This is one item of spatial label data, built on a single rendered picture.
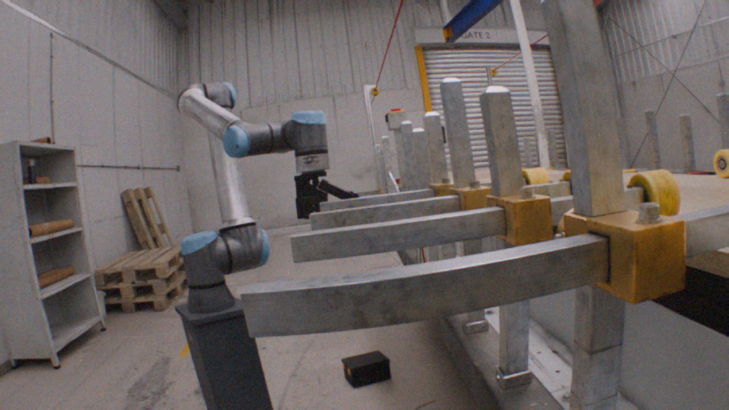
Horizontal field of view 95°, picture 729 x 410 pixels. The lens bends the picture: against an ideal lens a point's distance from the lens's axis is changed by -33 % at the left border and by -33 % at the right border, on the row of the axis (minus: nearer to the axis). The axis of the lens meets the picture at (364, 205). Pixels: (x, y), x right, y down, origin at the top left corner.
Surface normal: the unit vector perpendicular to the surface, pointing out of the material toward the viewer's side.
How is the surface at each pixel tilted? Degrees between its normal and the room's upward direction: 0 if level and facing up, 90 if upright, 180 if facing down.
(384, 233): 90
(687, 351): 90
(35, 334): 90
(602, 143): 90
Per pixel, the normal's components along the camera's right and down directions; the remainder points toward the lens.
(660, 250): 0.03, 0.07
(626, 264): -0.99, 0.12
